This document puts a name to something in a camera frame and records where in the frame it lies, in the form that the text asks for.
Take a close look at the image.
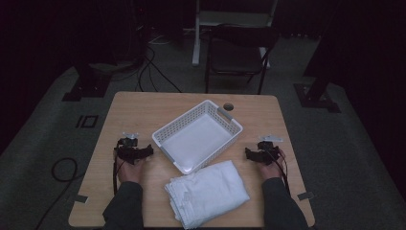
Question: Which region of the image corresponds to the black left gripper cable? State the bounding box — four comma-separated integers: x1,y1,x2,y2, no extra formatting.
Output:
111,149,121,196

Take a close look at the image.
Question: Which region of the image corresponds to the white perforated plastic basket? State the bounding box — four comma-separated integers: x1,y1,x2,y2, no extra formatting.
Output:
151,99,244,175

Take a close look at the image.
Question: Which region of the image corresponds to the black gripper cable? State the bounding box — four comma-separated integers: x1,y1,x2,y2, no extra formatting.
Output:
269,147,292,196
111,149,121,196

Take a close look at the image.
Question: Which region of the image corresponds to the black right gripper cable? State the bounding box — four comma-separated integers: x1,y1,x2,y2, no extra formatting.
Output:
269,147,292,196

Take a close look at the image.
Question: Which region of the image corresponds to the black folding chair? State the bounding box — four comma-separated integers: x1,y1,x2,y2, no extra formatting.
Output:
204,23,281,96

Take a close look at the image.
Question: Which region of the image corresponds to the bundle of black floor cables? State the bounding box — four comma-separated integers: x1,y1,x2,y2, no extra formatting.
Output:
111,34,184,94

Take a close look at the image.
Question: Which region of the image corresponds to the person's right hand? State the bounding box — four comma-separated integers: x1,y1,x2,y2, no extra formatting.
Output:
257,149,287,182

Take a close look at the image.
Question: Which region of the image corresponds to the folded white towel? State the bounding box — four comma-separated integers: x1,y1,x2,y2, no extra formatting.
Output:
164,159,251,230

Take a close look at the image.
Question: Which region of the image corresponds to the black floor cable loop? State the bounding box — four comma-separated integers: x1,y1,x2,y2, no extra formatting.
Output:
34,156,86,230

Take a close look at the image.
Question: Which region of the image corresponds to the black stand base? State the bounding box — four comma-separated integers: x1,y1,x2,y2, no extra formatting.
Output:
293,73,342,113
61,62,113,103

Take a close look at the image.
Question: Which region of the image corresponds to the white metal desk frame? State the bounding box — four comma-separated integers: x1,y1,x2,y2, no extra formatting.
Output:
191,0,280,69

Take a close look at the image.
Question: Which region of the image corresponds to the person's left hand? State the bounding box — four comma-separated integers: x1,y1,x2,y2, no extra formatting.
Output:
115,156,148,186

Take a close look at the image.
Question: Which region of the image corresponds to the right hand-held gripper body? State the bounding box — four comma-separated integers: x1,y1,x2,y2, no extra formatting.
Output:
257,134,284,167

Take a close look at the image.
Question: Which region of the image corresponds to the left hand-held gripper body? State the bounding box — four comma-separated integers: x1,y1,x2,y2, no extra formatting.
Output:
114,131,142,166

